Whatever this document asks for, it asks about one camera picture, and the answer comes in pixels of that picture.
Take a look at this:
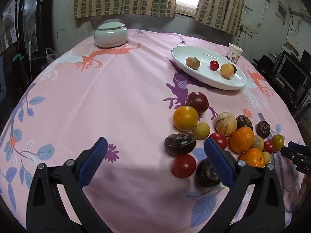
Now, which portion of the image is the pale yellow round fruit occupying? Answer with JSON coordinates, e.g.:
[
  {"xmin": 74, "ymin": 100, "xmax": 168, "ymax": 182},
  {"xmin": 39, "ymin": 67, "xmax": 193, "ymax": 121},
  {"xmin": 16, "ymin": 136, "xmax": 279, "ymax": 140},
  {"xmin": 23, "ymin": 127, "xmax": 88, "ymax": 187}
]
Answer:
[{"xmin": 251, "ymin": 135, "xmax": 265, "ymax": 152}]

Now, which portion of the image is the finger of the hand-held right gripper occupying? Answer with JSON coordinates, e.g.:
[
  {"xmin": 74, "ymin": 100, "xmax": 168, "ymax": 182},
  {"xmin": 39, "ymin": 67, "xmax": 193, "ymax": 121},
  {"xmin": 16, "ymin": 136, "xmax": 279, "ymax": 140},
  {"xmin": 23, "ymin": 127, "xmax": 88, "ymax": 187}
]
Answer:
[
  {"xmin": 288, "ymin": 141, "xmax": 311, "ymax": 154},
  {"xmin": 280, "ymin": 147, "xmax": 311, "ymax": 165}
]

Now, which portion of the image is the printed paper cup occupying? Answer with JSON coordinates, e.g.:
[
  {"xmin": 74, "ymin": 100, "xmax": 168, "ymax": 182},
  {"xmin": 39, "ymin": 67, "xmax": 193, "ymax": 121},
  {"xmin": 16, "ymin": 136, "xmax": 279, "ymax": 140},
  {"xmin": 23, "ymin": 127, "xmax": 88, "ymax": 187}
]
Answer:
[{"xmin": 226, "ymin": 43, "xmax": 244, "ymax": 65}]

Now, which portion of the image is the clear plastic bag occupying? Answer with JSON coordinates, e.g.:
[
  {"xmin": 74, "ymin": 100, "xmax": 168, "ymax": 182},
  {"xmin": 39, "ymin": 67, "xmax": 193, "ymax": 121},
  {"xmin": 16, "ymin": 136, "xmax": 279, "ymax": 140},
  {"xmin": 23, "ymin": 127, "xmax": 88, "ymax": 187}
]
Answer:
[{"xmin": 46, "ymin": 48, "xmax": 59, "ymax": 63}]

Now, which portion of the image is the white lidded ceramic jar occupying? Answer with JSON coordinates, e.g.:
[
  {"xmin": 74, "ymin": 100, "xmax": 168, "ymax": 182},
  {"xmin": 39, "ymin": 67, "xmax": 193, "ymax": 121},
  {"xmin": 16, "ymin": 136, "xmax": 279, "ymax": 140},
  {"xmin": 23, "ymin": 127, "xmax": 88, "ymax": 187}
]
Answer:
[{"xmin": 94, "ymin": 22, "xmax": 128, "ymax": 48}]

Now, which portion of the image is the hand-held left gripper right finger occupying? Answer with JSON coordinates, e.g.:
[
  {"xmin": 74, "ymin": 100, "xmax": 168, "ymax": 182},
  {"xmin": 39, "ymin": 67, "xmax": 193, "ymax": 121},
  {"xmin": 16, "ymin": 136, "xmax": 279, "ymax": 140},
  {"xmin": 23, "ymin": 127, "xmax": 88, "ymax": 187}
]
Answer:
[{"xmin": 202, "ymin": 137, "xmax": 285, "ymax": 233}]

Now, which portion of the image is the small mandarin orange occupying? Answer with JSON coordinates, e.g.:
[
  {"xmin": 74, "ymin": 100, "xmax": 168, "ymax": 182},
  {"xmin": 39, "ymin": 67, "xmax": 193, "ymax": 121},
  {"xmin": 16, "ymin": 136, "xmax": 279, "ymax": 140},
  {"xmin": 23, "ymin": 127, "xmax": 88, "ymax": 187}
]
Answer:
[{"xmin": 239, "ymin": 148, "xmax": 265, "ymax": 168}]

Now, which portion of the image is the white oval plate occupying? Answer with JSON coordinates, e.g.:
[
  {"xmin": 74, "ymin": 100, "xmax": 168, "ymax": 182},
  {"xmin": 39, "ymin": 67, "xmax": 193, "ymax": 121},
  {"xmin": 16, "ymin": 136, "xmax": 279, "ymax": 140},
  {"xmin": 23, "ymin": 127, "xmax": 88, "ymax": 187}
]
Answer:
[{"xmin": 171, "ymin": 45, "xmax": 248, "ymax": 91}]

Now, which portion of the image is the white wall box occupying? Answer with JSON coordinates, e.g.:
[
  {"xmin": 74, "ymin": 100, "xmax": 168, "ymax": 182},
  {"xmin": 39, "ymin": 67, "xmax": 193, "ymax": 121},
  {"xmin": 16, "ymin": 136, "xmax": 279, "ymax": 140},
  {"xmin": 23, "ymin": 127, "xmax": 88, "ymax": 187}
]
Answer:
[{"xmin": 276, "ymin": 0, "xmax": 287, "ymax": 22}]

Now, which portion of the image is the large yellow orange tomato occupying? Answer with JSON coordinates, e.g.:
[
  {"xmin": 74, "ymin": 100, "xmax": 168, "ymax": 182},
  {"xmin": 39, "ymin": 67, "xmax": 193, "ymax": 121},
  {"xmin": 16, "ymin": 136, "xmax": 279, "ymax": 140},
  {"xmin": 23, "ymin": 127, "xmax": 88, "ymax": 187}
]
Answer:
[{"xmin": 173, "ymin": 105, "xmax": 199, "ymax": 130}]

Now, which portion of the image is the striped cream pepino melon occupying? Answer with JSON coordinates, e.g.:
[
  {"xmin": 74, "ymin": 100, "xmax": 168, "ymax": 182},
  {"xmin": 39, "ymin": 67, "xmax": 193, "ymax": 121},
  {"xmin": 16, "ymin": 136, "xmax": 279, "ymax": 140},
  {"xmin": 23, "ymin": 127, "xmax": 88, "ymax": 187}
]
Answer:
[{"xmin": 215, "ymin": 112, "xmax": 238, "ymax": 136}]

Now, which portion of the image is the large dark red tomato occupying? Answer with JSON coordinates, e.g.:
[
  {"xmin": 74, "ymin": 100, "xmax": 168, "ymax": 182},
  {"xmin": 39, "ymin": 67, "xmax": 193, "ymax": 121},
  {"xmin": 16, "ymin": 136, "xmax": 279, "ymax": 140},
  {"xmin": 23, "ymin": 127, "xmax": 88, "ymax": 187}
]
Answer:
[{"xmin": 187, "ymin": 92, "xmax": 209, "ymax": 114}]

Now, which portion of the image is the pink printed tablecloth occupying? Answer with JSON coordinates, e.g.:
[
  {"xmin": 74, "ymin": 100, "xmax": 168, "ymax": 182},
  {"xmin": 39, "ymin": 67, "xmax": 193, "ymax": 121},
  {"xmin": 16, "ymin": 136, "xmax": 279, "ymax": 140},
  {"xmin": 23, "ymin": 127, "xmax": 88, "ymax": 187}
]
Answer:
[{"xmin": 0, "ymin": 28, "xmax": 307, "ymax": 233}]

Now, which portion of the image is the oblong dark passion fruit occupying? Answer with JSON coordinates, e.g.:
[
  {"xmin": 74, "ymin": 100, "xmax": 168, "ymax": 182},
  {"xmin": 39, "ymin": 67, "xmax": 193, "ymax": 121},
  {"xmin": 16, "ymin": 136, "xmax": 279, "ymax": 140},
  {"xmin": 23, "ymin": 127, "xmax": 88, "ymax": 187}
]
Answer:
[{"xmin": 164, "ymin": 132, "xmax": 197, "ymax": 156}]

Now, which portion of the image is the yellow green round fruit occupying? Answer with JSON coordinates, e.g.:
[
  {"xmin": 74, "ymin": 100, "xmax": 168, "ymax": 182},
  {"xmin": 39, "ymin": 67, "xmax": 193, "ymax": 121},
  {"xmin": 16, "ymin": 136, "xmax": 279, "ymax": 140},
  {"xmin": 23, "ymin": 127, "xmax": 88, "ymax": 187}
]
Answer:
[{"xmin": 193, "ymin": 122, "xmax": 210, "ymax": 140}]

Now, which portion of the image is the medium red tomato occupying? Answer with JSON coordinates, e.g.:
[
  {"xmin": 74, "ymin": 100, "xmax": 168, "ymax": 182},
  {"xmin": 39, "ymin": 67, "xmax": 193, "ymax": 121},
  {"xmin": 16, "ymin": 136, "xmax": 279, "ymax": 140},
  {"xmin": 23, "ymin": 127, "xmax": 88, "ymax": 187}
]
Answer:
[{"xmin": 209, "ymin": 132, "xmax": 228, "ymax": 150}]

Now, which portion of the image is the golden yellow round fruit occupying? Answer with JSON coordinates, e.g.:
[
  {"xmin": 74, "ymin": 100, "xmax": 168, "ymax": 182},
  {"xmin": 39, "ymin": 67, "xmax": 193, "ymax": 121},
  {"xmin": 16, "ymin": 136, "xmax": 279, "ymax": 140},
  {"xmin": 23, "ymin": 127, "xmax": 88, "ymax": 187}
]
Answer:
[{"xmin": 220, "ymin": 63, "xmax": 235, "ymax": 79}]

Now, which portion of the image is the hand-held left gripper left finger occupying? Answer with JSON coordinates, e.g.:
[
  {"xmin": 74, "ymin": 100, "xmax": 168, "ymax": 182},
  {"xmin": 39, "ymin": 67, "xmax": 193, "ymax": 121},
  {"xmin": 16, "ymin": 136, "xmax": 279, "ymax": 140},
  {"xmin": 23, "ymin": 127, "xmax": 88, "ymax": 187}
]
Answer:
[{"xmin": 26, "ymin": 137, "xmax": 110, "ymax": 233}]

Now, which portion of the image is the large orange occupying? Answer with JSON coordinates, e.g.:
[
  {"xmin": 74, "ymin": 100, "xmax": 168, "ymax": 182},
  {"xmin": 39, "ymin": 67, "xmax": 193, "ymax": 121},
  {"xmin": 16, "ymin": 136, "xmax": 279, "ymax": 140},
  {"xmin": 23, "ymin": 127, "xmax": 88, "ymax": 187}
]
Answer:
[{"xmin": 230, "ymin": 127, "xmax": 254, "ymax": 153}]

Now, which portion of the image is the white power strip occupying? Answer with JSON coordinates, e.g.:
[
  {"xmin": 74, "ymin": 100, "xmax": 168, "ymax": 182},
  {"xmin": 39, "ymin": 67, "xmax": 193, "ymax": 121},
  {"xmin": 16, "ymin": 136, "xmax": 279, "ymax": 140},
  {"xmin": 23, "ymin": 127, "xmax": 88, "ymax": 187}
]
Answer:
[{"xmin": 240, "ymin": 25, "xmax": 254, "ymax": 36}]

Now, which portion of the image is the brown speckled round fruit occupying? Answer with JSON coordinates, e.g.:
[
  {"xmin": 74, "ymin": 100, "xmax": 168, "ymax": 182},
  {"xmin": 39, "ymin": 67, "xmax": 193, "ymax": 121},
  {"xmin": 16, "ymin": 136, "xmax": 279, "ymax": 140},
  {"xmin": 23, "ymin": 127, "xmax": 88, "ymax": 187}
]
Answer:
[{"xmin": 186, "ymin": 56, "xmax": 201, "ymax": 70}]

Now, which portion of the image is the small olive yellow tomato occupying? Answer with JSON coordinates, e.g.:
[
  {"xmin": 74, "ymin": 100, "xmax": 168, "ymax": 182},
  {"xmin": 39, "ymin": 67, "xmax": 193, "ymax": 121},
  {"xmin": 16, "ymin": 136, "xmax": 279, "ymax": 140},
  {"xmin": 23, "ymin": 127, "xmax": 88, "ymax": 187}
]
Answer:
[{"xmin": 271, "ymin": 134, "xmax": 285, "ymax": 152}]

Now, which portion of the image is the dark wooden cabinet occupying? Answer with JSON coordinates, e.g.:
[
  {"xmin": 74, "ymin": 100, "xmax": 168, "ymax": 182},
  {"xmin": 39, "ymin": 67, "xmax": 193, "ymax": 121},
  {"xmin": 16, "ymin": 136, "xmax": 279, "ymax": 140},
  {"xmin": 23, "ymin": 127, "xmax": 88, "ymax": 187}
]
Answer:
[{"xmin": 18, "ymin": 0, "xmax": 57, "ymax": 88}]

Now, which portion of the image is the black computer monitor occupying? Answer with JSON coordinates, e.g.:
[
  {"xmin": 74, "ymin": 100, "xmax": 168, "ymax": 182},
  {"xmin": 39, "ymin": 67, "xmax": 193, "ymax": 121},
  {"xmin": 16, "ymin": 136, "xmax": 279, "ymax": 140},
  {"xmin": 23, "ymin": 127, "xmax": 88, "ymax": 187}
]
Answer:
[{"xmin": 277, "ymin": 53, "xmax": 309, "ymax": 85}]

